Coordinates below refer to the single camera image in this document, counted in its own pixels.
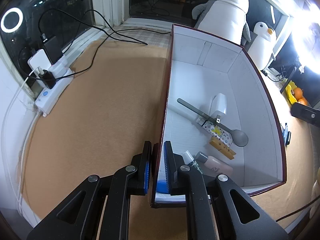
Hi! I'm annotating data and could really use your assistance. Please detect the pink cosmetic bottle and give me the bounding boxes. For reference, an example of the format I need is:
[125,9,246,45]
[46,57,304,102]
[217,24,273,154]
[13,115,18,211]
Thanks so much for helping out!
[195,151,233,177]

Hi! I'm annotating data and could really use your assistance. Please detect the patterned lighter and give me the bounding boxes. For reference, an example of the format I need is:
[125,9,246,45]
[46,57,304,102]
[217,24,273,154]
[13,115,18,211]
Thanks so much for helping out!
[201,121,233,147]

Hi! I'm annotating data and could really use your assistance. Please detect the red cardboard box white inside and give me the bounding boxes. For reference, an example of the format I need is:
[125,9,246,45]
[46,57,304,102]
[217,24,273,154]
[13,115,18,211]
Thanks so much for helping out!
[151,24,287,206]

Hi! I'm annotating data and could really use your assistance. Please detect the white usb wall charger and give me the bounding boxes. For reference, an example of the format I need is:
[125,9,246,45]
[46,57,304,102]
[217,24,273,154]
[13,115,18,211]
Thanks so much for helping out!
[209,93,227,122]

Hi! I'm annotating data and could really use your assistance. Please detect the long metal spoon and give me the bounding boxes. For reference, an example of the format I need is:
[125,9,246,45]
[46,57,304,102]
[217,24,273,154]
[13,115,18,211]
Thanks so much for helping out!
[177,98,248,147]

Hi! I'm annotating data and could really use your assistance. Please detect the orange fruit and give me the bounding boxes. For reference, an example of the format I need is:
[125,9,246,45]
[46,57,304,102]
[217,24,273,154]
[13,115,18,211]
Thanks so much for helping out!
[293,87,303,101]

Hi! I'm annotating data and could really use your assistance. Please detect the yellow bowl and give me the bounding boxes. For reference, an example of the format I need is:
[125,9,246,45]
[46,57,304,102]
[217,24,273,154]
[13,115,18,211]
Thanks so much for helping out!
[285,81,298,105]

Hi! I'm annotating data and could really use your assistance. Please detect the small plush penguin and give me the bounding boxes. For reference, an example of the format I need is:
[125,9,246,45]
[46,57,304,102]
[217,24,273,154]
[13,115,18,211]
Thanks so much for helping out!
[248,22,276,70]

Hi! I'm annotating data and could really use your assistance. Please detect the large plush penguin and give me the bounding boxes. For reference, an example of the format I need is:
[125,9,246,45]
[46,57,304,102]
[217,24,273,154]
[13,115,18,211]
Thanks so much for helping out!
[191,0,252,46]

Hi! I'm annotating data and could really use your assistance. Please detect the white power strip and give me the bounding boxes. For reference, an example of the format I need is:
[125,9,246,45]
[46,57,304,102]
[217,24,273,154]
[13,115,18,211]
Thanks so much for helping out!
[35,55,74,117]

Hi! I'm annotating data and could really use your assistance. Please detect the small black usb charger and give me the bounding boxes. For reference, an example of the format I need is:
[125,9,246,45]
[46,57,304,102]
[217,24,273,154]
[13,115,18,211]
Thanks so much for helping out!
[39,68,56,89]

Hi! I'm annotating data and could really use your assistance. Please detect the black power adapter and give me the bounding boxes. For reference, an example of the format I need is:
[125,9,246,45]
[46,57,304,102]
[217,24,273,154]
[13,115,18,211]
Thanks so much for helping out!
[43,36,63,64]

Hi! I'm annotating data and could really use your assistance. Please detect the white flat charger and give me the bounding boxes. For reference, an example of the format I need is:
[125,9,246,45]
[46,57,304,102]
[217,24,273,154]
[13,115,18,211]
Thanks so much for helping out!
[28,49,52,70]

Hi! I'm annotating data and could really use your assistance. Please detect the blue plastic bracket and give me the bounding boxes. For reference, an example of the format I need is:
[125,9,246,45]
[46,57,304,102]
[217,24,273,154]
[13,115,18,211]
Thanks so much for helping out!
[280,123,291,146]

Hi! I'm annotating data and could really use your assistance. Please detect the white power cord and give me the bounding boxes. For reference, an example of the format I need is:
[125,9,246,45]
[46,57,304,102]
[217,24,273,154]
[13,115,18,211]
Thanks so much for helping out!
[0,65,42,215]

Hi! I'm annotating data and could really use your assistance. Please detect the black cable on floor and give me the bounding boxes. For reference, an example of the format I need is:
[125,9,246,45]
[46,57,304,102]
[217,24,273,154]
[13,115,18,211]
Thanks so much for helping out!
[15,8,149,82]

